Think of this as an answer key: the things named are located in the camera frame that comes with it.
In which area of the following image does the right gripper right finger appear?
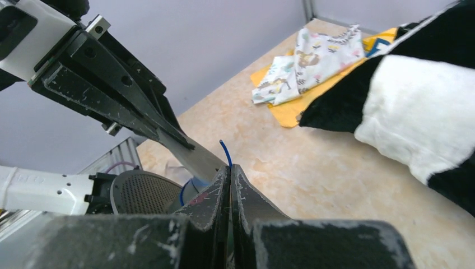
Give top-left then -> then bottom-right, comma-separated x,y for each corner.
230,164 -> 415,268

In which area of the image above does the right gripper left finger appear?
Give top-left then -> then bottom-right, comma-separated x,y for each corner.
22,166 -> 230,268

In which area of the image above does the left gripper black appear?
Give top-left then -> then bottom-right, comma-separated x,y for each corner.
27,15 -> 185,143

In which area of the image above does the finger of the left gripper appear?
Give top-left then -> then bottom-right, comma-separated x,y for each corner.
99,32 -> 183,132

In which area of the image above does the blue wire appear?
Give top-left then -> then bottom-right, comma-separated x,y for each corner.
179,139 -> 234,207

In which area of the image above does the dark grey filament spool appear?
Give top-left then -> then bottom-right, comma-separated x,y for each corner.
110,128 -> 228,215

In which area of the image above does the white patterned cloth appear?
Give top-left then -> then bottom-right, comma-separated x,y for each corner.
252,24 -> 365,105

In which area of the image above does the black white checkered blanket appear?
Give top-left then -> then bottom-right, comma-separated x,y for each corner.
299,1 -> 474,214

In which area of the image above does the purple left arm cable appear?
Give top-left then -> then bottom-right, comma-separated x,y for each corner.
105,160 -> 140,174

